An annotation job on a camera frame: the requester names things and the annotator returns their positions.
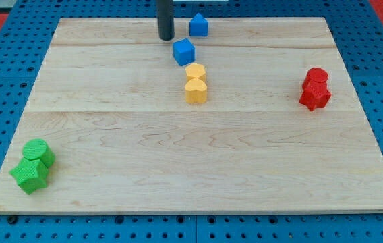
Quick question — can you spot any blue cube block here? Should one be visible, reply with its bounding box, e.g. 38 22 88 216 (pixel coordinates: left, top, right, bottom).
173 38 195 66

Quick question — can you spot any yellow heart block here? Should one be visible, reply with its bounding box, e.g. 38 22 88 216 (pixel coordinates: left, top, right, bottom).
185 78 208 103

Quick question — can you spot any yellow hexagon block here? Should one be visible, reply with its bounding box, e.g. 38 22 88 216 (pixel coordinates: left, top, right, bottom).
185 63 206 82

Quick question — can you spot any light wooden board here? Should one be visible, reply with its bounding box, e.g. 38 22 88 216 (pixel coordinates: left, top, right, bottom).
0 17 383 215

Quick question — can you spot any blue pentagon block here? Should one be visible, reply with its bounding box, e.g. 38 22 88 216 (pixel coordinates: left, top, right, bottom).
189 13 208 37

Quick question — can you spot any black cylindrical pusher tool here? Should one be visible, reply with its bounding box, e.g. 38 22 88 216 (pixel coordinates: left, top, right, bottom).
156 0 175 41

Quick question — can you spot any red star block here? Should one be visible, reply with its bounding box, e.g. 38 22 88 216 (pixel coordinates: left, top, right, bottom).
299 81 332 111

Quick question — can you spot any red cylinder block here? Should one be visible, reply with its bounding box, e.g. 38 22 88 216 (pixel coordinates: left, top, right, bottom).
302 67 329 90

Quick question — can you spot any green cylinder block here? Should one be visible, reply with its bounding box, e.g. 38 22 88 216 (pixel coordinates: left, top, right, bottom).
22 138 56 168

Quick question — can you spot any green star block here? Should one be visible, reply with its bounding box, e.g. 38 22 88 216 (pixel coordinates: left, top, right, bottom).
9 158 49 194

